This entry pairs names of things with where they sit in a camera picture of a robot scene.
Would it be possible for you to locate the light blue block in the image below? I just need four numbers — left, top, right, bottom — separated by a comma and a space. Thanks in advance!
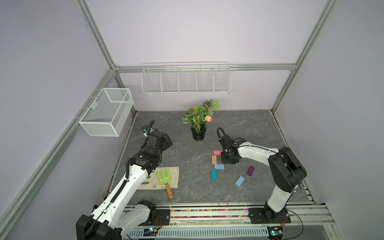
235, 176, 245, 187
214, 164, 225, 170

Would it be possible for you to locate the artificial green plant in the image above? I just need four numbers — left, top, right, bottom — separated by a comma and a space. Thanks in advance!
182, 99, 221, 133

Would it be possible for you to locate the white mesh wire basket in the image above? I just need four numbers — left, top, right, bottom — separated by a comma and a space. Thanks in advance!
79, 88, 134, 137

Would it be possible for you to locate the natural wood block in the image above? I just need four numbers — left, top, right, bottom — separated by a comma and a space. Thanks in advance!
212, 155, 217, 165

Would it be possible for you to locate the purple block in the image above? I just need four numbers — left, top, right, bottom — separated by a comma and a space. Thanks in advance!
247, 166, 255, 177

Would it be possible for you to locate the white slotted cable duct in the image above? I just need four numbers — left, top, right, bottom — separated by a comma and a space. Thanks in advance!
123, 226, 269, 240

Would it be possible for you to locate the long white wire shelf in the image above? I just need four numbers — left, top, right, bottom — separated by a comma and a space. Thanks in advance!
141, 63, 232, 95

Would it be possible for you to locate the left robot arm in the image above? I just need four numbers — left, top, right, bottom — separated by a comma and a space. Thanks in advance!
76, 131, 173, 240

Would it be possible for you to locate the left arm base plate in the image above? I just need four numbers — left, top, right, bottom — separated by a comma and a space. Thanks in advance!
139, 209, 171, 226

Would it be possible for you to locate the teal block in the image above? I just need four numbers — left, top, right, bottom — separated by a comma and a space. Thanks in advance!
211, 169, 217, 180

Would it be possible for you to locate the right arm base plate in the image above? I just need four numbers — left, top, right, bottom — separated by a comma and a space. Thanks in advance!
248, 208, 291, 224

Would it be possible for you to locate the black plant vase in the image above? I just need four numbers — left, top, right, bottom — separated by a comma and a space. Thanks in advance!
191, 124, 207, 141

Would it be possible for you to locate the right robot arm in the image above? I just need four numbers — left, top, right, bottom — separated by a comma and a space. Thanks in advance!
219, 134, 307, 219

